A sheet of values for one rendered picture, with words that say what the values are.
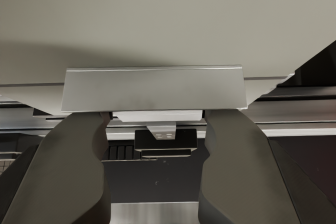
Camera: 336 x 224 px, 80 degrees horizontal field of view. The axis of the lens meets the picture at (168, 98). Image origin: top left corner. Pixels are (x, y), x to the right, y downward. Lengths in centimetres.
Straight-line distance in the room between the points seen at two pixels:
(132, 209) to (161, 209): 3
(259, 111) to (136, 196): 46
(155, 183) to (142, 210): 50
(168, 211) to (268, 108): 36
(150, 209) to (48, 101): 13
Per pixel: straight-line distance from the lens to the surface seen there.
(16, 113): 57
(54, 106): 19
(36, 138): 53
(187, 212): 21
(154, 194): 71
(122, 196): 73
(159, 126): 24
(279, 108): 51
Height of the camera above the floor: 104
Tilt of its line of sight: 17 degrees down
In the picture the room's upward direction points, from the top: 179 degrees clockwise
